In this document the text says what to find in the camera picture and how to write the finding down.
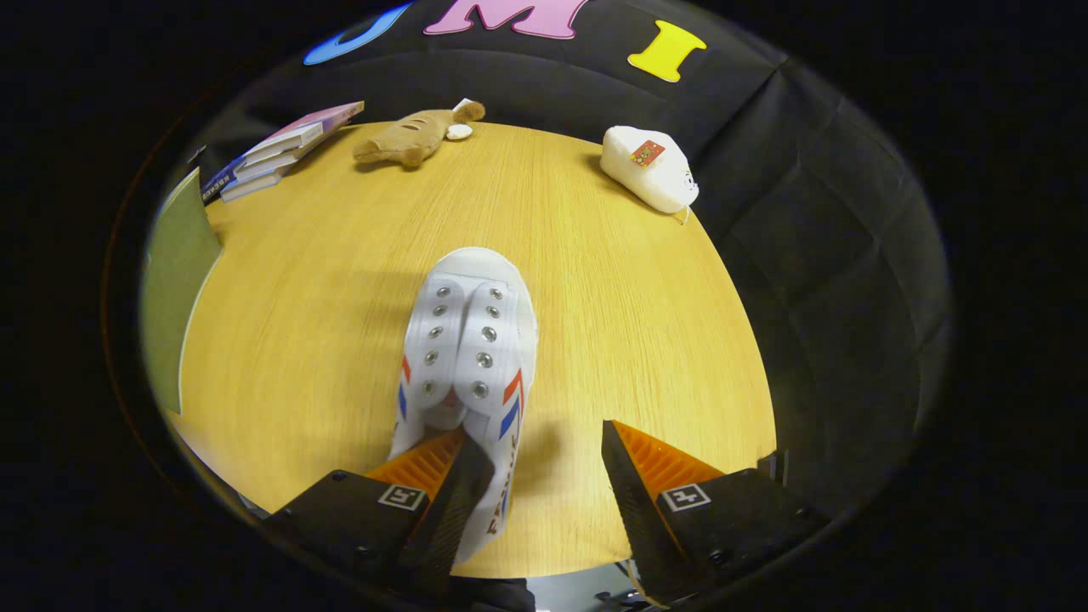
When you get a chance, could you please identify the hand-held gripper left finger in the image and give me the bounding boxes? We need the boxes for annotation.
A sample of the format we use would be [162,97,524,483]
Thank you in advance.
[268,428,495,598]

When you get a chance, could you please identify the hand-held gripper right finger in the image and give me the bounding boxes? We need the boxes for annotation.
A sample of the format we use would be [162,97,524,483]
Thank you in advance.
[601,420,830,606]

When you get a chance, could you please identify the white canvas shoe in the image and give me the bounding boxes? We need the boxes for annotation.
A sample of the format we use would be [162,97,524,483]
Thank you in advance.
[387,246,541,566]

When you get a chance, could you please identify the pale green storage box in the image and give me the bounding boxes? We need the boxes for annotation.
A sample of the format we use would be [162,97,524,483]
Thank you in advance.
[140,167,224,416]

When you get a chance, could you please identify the white plush toy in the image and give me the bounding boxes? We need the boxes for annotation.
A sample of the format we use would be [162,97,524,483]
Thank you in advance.
[599,125,700,215]

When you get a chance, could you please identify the brown plush toy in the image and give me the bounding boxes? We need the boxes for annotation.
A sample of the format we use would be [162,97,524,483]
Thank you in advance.
[353,99,487,169]

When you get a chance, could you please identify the pale blue book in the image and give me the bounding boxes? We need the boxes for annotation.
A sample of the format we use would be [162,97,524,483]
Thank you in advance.
[219,161,294,203]

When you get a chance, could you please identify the white book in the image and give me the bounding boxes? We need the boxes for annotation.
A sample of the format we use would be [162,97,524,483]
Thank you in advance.
[242,123,326,169]

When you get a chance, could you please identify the pink cover book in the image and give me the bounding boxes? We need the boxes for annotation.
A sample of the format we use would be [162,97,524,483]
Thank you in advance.
[255,100,366,156]

